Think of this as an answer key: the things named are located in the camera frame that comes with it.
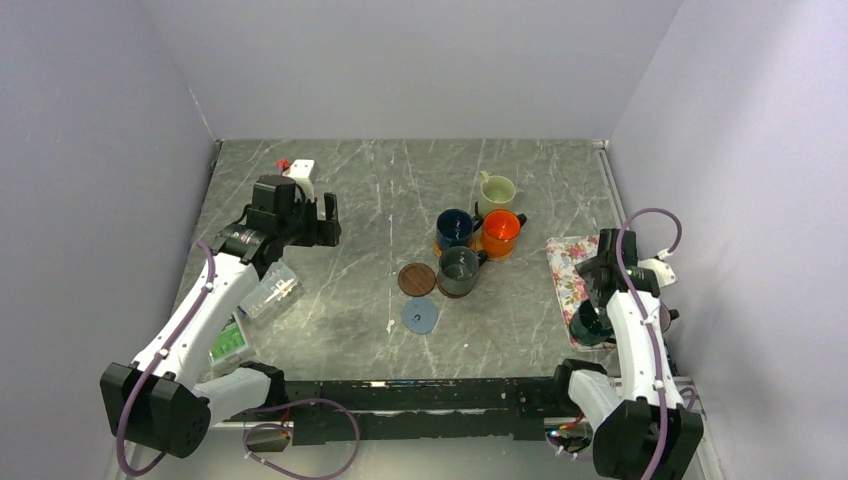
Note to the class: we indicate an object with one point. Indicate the cream green mug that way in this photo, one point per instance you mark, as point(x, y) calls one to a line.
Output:
point(496, 193)

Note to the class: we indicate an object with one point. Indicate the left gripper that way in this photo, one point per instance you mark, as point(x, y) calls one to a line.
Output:
point(321, 232)

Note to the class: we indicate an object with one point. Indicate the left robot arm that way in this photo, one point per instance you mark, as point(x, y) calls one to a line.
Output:
point(158, 400)

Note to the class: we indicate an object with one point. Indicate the clear plastic screw box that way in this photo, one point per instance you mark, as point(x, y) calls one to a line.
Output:
point(279, 283)

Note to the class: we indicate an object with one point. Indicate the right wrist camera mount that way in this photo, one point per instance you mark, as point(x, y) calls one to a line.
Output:
point(659, 265)

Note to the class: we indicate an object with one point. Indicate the navy blue mug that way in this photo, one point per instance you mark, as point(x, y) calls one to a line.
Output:
point(456, 227)

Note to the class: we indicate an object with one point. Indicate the dark teal mug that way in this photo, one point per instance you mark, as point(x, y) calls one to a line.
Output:
point(587, 328)

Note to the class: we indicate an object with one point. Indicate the pink mauve mug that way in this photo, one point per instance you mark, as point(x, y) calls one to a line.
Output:
point(667, 316)

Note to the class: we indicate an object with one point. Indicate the floral pattern tray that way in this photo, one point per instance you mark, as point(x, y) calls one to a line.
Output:
point(563, 254)

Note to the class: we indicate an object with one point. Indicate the blue round coaster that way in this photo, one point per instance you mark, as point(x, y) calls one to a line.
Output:
point(420, 315)

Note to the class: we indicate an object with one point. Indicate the orange glossy mug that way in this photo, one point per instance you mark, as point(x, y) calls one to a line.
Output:
point(499, 232)

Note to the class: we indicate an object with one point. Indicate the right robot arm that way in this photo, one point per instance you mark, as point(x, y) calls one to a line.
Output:
point(642, 428)

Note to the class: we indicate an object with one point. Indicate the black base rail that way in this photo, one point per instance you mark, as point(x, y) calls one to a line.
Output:
point(521, 408)

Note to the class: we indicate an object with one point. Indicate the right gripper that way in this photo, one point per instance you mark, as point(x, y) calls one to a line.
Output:
point(587, 268)

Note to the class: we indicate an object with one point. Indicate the dark green mug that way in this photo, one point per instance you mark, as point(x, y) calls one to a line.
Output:
point(459, 268)

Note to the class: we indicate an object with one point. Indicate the dark wooden coaster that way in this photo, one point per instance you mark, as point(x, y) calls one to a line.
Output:
point(416, 279)
point(450, 295)

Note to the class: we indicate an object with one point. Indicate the green label plastic box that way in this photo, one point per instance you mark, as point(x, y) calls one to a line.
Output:
point(232, 345)

